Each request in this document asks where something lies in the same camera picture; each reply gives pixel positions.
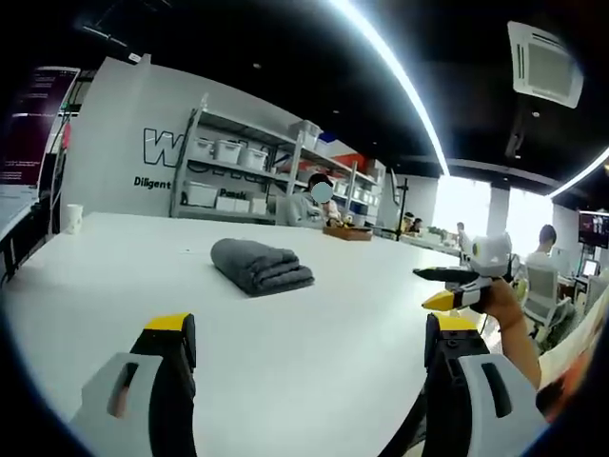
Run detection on person's orange white clothing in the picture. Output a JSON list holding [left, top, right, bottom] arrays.
[[536, 285, 609, 423]]

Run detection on person's right hand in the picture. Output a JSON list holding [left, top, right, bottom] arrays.
[[484, 279, 521, 330]]

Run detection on dark purple banner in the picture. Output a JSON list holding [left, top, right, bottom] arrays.
[[0, 66, 82, 188]]

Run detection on black tripod stand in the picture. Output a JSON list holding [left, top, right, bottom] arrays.
[[388, 176, 413, 242]]

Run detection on short ceiling light strip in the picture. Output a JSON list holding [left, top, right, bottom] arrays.
[[546, 146, 609, 199]]

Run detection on white paper cup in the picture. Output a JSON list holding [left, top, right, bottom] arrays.
[[66, 203, 86, 235]]

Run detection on wooden tray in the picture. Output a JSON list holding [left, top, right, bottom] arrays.
[[322, 224, 374, 242]]

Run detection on white mesh office chair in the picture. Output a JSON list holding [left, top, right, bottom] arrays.
[[521, 262, 575, 337]]

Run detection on wall monitor screen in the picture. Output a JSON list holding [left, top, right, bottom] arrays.
[[578, 211, 609, 248]]

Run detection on row of white storage boxes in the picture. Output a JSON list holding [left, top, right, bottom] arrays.
[[183, 119, 382, 216]]

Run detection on long ceiling light strip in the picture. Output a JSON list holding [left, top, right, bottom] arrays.
[[327, 0, 451, 177]]

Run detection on grey towel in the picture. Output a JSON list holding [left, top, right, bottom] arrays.
[[210, 237, 316, 299]]

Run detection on grey metal shelf rack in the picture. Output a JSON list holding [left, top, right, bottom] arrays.
[[169, 107, 383, 226]]

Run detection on ceiling air conditioner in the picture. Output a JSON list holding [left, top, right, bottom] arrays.
[[506, 19, 585, 109]]

